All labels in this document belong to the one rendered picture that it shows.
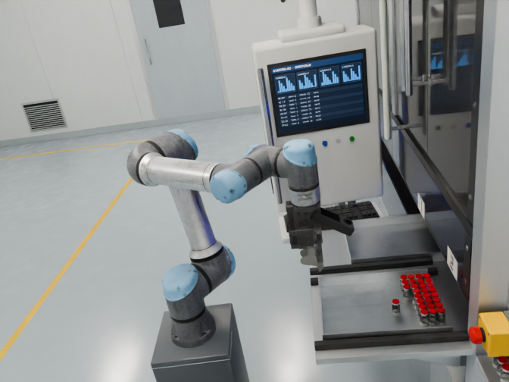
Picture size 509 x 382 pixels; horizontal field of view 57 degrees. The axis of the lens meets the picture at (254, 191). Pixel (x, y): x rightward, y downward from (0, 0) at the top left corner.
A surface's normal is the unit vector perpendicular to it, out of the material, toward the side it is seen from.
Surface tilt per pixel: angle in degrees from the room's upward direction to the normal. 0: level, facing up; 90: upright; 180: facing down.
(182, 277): 7
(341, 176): 90
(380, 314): 0
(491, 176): 90
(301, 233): 90
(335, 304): 0
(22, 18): 90
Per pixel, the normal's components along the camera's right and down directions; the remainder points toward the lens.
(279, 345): -0.15, -0.89
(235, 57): -0.07, 0.44
